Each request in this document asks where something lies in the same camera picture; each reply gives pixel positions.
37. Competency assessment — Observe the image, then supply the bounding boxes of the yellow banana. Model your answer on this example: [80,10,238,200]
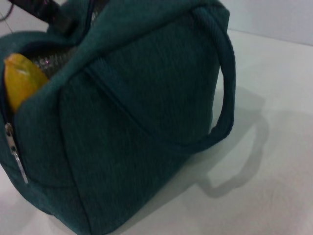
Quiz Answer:
[3,54,49,114]

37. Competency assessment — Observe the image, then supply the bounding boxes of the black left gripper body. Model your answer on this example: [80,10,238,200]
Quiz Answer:
[9,0,58,19]

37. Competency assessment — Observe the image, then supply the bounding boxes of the teal insulated lunch bag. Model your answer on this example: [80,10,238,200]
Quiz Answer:
[0,0,237,235]

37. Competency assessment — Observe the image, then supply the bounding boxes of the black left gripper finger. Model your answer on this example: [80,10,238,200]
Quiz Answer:
[45,6,77,33]

